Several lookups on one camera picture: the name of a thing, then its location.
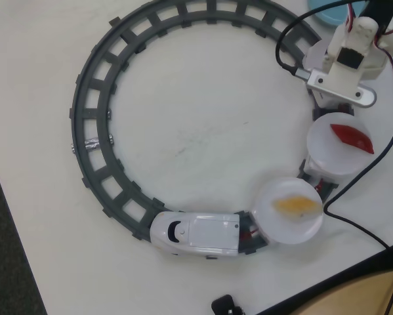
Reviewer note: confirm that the light blue dish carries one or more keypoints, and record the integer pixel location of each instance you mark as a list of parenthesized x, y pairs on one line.
[(327, 14)]

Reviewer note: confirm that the red tuna sushi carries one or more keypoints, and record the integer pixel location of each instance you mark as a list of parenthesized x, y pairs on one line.
[(350, 136)]

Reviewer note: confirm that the yellow egg sushi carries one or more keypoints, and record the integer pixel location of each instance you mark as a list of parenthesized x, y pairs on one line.
[(294, 205)]

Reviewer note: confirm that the white Shinkansen toy locomotive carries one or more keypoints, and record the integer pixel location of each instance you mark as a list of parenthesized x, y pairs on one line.
[(209, 233)]

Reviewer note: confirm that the white wagon with round plate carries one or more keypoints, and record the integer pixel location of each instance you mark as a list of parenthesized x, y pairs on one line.
[(314, 55), (327, 154), (281, 226)]

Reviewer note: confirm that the grey circular toy track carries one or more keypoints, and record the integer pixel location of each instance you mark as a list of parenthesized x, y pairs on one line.
[(91, 113)]

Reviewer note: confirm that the silver foil tape strip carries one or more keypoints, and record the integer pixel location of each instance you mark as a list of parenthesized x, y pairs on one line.
[(92, 144)]

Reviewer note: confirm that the black plug adapter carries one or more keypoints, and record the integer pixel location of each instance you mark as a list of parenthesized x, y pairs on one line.
[(224, 305)]

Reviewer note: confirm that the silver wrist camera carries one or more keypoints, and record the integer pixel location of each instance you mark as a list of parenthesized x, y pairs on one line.
[(366, 96)]

